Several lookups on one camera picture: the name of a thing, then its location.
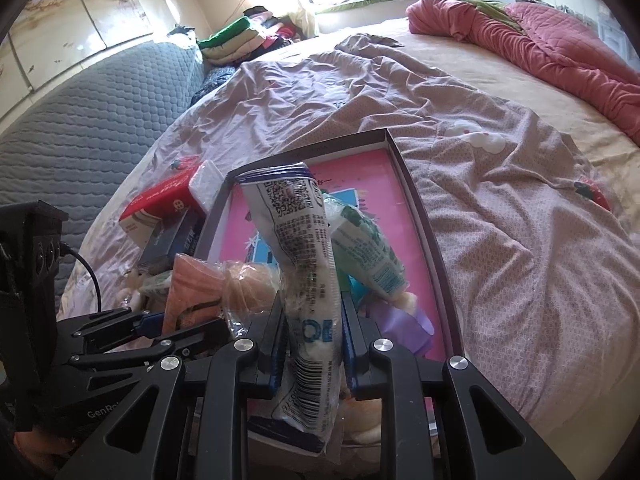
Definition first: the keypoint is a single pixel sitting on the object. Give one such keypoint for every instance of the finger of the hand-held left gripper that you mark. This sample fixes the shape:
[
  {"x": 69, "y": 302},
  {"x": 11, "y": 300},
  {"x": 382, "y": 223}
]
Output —
[
  {"x": 195, "y": 337},
  {"x": 147, "y": 322}
]

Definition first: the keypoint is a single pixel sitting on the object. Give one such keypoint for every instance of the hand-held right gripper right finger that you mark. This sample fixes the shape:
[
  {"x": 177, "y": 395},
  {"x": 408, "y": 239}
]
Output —
[{"x": 350, "y": 355}]

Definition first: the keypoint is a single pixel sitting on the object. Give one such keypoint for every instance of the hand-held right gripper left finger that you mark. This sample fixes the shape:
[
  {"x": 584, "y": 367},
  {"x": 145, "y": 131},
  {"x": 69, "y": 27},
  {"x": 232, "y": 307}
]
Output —
[{"x": 277, "y": 355}]

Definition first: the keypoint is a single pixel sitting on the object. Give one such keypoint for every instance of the pink cloth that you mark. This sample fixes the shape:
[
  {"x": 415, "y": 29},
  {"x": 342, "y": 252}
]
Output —
[{"x": 192, "y": 285}]

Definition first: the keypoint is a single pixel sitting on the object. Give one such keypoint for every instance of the beige plush bunny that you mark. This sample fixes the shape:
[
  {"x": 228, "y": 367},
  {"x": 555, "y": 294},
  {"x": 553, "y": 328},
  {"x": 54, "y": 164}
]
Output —
[{"x": 367, "y": 422}]

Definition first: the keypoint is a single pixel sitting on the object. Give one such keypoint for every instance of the peach cloth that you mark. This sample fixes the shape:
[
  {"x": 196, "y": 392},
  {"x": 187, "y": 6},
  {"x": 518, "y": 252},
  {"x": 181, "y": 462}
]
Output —
[{"x": 250, "y": 285}]

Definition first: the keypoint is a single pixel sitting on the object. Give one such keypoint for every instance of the white pack with blue ends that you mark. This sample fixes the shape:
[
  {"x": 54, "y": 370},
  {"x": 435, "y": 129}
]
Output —
[{"x": 290, "y": 260}]

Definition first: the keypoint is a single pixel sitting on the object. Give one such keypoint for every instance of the white pack with green print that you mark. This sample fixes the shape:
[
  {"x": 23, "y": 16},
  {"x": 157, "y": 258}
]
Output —
[{"x": 372, "y": 255}]

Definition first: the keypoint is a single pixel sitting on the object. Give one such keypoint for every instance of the dark shallow box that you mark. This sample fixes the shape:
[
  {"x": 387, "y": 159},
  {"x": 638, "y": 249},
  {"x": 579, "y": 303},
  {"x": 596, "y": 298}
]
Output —
[{"x": 425, "y": 240}]

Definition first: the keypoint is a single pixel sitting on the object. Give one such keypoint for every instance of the person's left hand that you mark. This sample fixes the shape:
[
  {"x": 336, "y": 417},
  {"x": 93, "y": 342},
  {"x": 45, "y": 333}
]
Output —
[{"x": 45, "y": 447}]

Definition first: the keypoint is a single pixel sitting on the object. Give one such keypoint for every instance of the dark blue box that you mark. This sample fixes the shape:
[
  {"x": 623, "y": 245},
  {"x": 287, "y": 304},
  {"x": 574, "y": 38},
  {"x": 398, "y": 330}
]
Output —
[{"x": 172, "y": 242}]

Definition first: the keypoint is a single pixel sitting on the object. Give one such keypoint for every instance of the red and white tissue box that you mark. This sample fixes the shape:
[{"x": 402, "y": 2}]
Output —
[{"x": 160, "y": 197}]

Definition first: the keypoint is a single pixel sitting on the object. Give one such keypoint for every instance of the grey quilted headboard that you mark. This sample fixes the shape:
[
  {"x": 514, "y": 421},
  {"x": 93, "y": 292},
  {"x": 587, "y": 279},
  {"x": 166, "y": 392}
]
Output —
[{"x": 100, "y": 125}]

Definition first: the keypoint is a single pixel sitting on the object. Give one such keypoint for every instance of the pink book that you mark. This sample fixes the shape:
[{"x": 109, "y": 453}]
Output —
[{"x": 350, "y": 170}]

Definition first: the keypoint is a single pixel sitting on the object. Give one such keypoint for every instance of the lilac printed bedsheet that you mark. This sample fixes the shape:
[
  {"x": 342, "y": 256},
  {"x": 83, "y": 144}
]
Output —
[{"x": 500, "y": 210}]

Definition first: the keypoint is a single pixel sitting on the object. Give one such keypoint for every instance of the dark patterned cloth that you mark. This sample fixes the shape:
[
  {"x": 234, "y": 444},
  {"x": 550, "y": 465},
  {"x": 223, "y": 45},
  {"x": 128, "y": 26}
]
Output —
[{"x": 215, "y": 82}]

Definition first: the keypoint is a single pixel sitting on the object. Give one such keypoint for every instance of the stack of folded clothes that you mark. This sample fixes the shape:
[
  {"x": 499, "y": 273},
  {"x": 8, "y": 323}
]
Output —
[{"x": 235, "y": 35}]

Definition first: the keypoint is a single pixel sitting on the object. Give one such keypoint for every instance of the pink quilt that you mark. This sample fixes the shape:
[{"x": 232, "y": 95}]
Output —
[{"x": 550, "y": 50}]

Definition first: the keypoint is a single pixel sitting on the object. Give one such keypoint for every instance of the green cloth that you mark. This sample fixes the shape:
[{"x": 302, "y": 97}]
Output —
[{"x": 487, "y": 10}]

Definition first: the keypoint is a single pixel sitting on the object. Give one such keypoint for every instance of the blossom wall painting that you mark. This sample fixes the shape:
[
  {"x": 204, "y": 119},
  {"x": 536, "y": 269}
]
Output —
[{"x": 75, "y": 15}]

